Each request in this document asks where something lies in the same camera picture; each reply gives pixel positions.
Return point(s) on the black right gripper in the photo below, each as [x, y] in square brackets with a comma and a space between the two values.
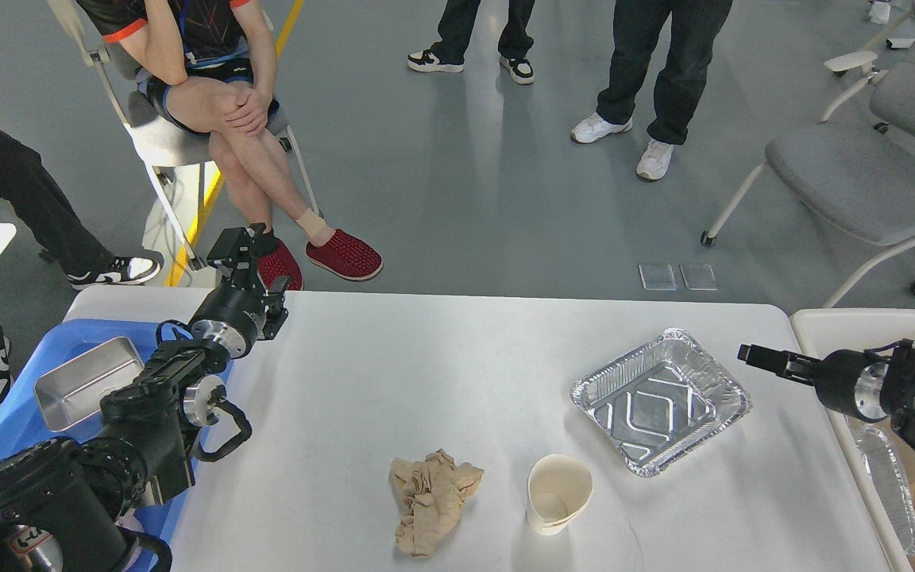
[846, 381]

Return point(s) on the blue plastic tray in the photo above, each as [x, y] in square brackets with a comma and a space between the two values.
[22, 425]

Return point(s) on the white paper cup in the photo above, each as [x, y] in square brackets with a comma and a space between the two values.
[558, 489]

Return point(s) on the clear floor plate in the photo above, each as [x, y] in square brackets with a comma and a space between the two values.
[658, 277]
[698, 276]

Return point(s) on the white folding chair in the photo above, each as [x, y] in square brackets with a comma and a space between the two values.
[158, 142]

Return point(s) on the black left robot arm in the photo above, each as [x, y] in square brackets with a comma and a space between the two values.
[61, 500]

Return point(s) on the crumpled brown paper napkin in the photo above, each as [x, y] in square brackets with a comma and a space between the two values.
[433, 492]

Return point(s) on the foil tray inside bin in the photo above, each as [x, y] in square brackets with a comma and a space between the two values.
[881, 459]

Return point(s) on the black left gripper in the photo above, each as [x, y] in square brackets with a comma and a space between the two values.
[239, 312]

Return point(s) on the white plastic waste bin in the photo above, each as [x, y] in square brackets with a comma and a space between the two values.
[821, 331]

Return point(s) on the clear floor plate left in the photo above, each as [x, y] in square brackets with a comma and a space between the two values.
[658, 277]

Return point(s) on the grey padded chair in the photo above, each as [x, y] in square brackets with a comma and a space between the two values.
[856, 177]

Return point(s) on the person in black trousers left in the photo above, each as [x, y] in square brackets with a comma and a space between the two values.
[39, 202]

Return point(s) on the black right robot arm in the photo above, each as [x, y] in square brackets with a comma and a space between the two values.
[898, 394]

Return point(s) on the aluminium foil tray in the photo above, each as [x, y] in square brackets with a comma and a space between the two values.
[661, 401]

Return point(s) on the stainless steel rectangular tin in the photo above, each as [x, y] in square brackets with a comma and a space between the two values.
[71, 392]

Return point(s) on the clear floor plate right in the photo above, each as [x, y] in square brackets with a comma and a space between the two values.
[698, 276]

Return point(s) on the seated person red shoes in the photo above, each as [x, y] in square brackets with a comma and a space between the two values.
[210, 68]

